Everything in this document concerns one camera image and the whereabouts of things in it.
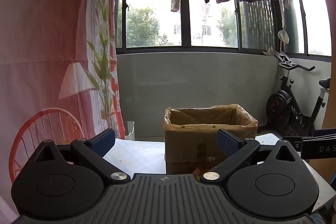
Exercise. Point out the white plastic bin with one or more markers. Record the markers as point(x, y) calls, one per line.
point(130, 130)

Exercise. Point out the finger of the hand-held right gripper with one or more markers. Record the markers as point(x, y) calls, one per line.
point(325, 132)
point(294, 144)

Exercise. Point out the brown cardboard box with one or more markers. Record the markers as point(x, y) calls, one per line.
point(189, 145)

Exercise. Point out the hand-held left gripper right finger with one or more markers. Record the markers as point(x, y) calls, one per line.
point(227, 142)

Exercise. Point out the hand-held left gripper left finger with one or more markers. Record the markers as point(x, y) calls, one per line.
point(103, 141)

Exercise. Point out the black exercise bike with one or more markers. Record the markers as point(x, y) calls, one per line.
point(279, 106)

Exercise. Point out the printed backdrop curtain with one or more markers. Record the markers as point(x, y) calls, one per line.
point(39, 43)

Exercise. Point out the white hanging cloth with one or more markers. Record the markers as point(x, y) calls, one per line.
point(283, 36)

